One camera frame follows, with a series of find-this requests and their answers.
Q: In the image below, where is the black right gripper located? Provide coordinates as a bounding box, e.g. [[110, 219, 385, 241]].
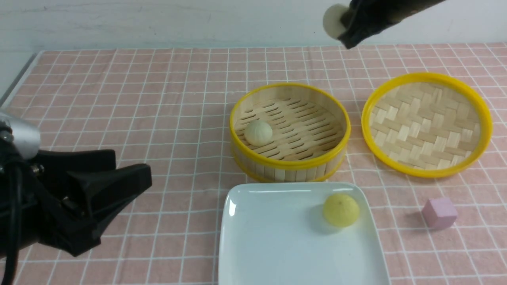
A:
[[337, 0, 443, 50]]

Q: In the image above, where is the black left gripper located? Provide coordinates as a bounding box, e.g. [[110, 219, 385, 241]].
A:
[[1, 140, 152, 260]]

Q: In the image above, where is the white steamed bun back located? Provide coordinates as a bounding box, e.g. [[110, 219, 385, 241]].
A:
[[323, 4, 348, 40]]

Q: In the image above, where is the white steamed bun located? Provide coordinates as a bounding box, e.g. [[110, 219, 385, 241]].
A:
[[323, 4, 348, 40], [244, 120, 273, 146]]

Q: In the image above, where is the yellow steamed bun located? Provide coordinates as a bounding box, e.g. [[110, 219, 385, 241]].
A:
[[322, 193, 360, 228]]

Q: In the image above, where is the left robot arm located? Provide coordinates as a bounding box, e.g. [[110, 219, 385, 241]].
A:
[[1, 112, 152, 258]]

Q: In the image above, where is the white square plate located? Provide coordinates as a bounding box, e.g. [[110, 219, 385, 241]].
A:
[[218, 182, 391, 285]]

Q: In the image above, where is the pink checkered tablecloth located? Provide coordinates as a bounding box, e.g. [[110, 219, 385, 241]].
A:
[[8, 43, 506, 285]]

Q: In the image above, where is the bamboo steamer lid yellow rim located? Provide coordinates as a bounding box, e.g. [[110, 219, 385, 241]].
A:
[[361, 72, 493, 179]]

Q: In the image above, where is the bamboo steamer basket yellow rim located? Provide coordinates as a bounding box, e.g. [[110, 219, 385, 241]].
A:
[[229, 82, 351, 182]]

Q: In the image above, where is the pink cube block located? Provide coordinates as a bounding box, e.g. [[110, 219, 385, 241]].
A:
[[421, 197, 458, 230]]

